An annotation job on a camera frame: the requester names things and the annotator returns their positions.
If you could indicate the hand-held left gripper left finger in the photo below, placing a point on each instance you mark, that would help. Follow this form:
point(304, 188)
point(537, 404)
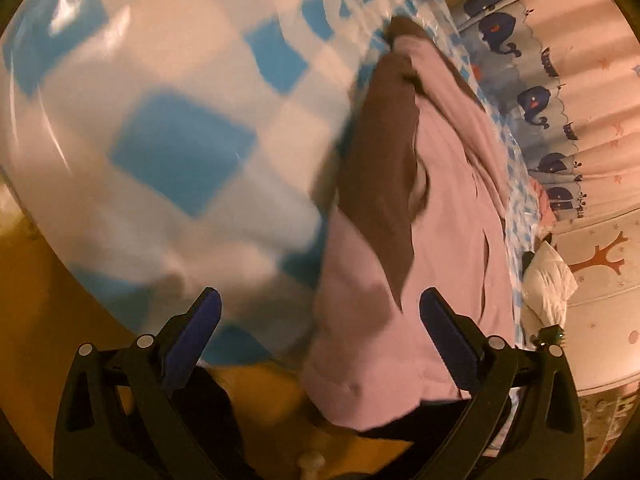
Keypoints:
point(192, 342)

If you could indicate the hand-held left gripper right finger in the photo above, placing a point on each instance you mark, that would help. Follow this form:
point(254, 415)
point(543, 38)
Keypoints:
point(450, 342)

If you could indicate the pink and brown jacket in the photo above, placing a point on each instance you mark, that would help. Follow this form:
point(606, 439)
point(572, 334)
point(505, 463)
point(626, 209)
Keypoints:
point(450, 240)

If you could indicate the white pillow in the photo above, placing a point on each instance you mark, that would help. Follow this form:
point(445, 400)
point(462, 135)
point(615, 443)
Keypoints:
point(547, 285)

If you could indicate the tree print cloth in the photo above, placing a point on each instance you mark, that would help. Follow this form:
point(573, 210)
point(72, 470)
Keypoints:
point(605, 310)

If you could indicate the person's dark trousers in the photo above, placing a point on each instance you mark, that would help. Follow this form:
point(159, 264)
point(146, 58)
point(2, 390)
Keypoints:
point(220, 420)

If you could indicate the pink cloth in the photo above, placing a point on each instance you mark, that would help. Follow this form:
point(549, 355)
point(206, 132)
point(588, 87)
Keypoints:
point(542, 202)

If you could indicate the blue checked bed cover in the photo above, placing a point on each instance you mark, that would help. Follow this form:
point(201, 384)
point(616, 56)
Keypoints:
point(175, 150)

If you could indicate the whale print curtain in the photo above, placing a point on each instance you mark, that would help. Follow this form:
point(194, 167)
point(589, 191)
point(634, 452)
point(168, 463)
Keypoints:
point(590, 85)

